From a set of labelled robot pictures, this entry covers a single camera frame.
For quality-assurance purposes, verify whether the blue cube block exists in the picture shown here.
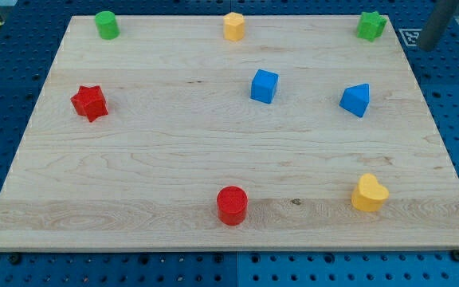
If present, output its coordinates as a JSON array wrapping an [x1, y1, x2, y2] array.
[[250, 69, 279, 104]]

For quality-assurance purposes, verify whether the blue triangle block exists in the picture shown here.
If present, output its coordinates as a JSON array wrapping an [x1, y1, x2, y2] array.
[[339, 83, 370, 118]]

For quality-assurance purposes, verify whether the red cylinder block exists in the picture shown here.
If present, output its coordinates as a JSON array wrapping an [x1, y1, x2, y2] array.
[[216, 186, 248, 226]]

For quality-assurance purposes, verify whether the wooden board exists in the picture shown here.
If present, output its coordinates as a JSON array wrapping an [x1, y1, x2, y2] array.
[[0, 15, 459, 253]]

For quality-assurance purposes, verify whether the yellow hexagon block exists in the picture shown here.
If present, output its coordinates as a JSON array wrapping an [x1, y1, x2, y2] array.
[[223, 12, 245, 41]]

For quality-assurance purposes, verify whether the red star block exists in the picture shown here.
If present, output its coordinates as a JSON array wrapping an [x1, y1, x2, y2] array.
[[70, 85, 108, 122]]

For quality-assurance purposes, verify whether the yellow heart block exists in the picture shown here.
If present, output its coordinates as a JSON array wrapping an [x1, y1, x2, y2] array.
[[351, 173, 390, 212]]

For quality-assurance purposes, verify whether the green cylinder block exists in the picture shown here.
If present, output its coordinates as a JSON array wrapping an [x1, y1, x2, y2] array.
[[95, 10, 120, 40]]

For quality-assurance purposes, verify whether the green star block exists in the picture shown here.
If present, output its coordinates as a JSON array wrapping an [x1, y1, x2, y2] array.
[[356, 11, 387, 41]]

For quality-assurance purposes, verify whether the white fiducial marker tag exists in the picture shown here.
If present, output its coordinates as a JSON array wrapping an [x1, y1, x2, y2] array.
[[398, 28, 422, 47]]

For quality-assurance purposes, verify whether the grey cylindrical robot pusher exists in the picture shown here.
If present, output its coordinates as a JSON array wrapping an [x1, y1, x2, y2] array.
[[417, 0, 459, 52]]

